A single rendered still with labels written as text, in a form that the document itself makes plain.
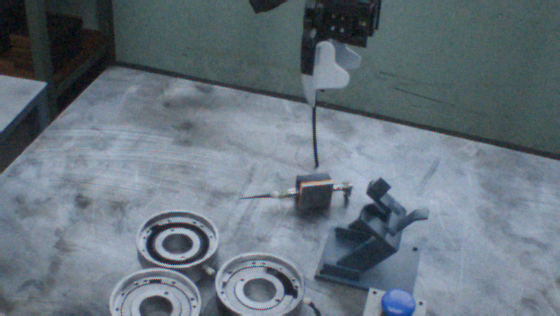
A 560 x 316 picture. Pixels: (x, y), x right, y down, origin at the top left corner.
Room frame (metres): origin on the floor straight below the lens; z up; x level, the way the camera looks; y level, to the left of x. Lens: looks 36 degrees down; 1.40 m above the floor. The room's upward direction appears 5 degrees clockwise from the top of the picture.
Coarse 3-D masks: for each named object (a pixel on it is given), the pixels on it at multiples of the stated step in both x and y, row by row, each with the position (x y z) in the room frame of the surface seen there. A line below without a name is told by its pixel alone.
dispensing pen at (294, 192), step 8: (304, 176) 0.71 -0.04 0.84; (312, 176) 0.71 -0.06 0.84; (320, 176) 0.71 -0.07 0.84; (328, 176) 0.71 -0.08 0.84; (296, 184) 0.71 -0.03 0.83; (344, 184) 0.72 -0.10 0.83; (272, 192) 0.69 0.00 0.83; (280, 192) 0.69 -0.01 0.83; (288, 192) 0.69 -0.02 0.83; (296, 192) 0.69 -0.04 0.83; (344, 192) 0.71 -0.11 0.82; (296, 200) 0.70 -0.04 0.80
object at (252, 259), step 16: (240, 256) 0.54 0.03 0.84; (256, 256) 0.55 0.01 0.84; (272, 256) 0.55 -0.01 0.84; (224, 272) 0.52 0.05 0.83; (288, 272) 0.53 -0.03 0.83; (224, 288) 0.51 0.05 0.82; (240, 288) 0.50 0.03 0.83; (256, 288) 0.52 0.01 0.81; (272, 288) 0.51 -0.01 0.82; (304, 288) 0.50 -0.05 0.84; (224, 304) 0.46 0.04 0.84; (256, 304) 0.48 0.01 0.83; (272, 304) 0.48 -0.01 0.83
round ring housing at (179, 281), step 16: (144, 272) 0.50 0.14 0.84; (160, 272) 0.50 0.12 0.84; (176, 272) 0.50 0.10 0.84; (128, 288) 0.48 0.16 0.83; (176, 288) 0.49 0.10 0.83; (192, 288) 0.49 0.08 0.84; (112, 304) 0.44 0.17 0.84; (144, 304) 0.47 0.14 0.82; (160, 304) 0.48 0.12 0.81; (176, 304) 0.46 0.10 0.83; (192, 304) 0.47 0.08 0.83
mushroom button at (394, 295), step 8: (384, 296) 0.47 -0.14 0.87; (392, 296) 0.46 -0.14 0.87; (400, 296) 0.46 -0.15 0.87; (408, 296) 0.47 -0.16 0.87; (384, 304) 0.45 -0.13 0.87; (392, 304) 0.45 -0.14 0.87; (400, 304) 0.45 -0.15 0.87; (408, 304) 0.45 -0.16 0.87; (416, 304) 0.46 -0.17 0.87; (384, 312) 0.45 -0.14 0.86; (392, 312) 0.44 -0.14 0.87; (400, 312) 0.44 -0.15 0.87; (408, 312) 0.44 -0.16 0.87
